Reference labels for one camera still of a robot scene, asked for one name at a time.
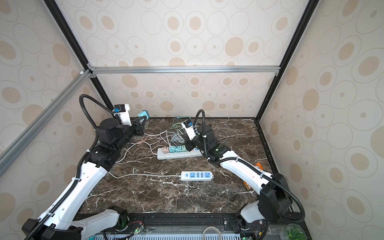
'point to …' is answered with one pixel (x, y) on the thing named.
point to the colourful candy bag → (250, 187)
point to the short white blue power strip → (196, 176)
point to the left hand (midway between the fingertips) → (147, 115)
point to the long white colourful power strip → (180, 151)
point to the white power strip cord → (143, 174)
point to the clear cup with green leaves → (293, 231)
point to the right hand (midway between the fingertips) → (182, 135)
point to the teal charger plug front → (172, 149)
